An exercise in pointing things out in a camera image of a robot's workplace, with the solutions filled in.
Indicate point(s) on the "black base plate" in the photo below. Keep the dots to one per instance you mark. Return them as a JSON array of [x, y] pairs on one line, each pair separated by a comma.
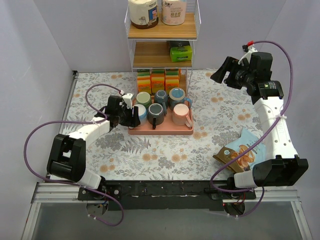
[[166, 194]]

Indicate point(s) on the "brown toilet paper pack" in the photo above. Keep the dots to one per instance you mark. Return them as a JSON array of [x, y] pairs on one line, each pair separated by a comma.
[[143, 13]]

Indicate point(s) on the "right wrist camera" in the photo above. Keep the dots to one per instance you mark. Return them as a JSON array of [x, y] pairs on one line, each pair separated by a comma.
[[249, 49]]

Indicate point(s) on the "blue-grey mug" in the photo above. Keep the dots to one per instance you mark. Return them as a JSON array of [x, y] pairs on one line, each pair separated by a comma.
[[161, 97]]

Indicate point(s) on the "white blue mug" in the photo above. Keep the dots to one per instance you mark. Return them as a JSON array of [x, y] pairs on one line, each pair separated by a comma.
[[142, 113]]

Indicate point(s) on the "dark grey mug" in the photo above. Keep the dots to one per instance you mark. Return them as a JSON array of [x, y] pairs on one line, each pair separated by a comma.
[[156, 113]]

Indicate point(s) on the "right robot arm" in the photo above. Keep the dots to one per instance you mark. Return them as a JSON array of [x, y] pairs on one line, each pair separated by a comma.
[[282, 166]]

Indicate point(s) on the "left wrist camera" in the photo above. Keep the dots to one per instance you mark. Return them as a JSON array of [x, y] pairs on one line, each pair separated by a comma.
[[127, 98]]

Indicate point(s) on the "aluminium frame rail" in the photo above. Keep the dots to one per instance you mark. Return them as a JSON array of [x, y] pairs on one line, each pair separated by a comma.
[[55, 193]]

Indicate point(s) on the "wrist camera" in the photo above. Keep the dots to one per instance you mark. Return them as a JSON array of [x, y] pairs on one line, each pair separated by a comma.
[[249, 49], [127, 98]]

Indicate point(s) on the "green tissue pack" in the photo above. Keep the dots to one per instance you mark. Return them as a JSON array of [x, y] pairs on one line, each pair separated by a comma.
[[181, 54]]

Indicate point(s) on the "chips bag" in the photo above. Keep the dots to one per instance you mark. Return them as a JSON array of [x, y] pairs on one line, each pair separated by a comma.
[[237, 147]]

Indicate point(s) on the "pink mug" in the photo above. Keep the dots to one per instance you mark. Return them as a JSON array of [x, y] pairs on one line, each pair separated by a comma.
[[181, 115]]

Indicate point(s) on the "green mug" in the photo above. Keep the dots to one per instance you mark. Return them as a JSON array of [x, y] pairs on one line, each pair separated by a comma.
[[144, 98]]

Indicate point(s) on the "blue floral mug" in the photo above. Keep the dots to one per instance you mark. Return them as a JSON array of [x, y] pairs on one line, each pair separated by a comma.
[[178, 96]]

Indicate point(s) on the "floral table mat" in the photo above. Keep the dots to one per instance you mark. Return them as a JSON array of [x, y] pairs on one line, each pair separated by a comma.
[[219, 114]]

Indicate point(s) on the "white wire shelf rack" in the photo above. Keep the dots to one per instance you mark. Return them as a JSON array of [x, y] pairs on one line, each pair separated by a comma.
[[148, 48]]

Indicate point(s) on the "pink toilet paper pack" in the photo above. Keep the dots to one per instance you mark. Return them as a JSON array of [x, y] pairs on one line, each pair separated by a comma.
[[173, 12]]

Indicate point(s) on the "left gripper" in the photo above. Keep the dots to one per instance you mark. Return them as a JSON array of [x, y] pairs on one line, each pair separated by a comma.
[[131, 119]]

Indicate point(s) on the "dark tissue pack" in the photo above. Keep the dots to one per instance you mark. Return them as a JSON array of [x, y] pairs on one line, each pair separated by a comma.
[[178, 43]]

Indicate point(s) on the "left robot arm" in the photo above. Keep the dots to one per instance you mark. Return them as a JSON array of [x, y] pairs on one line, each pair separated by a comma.
[[67, 157]]

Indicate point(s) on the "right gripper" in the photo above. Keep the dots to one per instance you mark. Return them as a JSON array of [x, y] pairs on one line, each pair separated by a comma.
[[230, 73]]

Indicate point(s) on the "pink tray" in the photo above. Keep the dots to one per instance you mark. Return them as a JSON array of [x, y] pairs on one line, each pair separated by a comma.
[[166, 128]]

